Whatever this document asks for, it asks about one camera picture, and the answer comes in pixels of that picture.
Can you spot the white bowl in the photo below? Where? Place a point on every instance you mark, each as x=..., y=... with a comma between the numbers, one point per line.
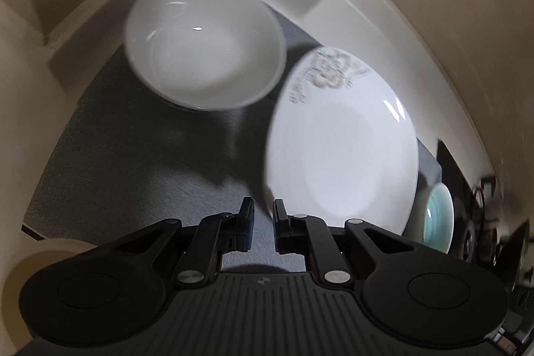
x=204, y=43

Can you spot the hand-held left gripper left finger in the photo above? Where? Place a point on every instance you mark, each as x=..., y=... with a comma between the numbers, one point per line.
x=249, y=223

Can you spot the white floral plate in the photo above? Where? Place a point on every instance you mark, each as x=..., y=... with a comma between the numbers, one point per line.
x=342, y=147

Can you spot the round stove burner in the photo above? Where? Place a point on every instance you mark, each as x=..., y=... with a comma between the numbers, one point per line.
x=473, y=241

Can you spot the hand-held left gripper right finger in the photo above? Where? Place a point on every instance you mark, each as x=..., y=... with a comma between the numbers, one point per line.
x=278, y=223

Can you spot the black gas stove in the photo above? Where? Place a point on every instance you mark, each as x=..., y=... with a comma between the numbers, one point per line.
x=452, y=168

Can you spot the teal ribbed bowl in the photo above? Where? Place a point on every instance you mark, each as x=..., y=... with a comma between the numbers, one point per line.
x=438, y=218

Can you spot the grey mat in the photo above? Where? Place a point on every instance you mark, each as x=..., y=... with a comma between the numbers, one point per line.
x=125, y=156

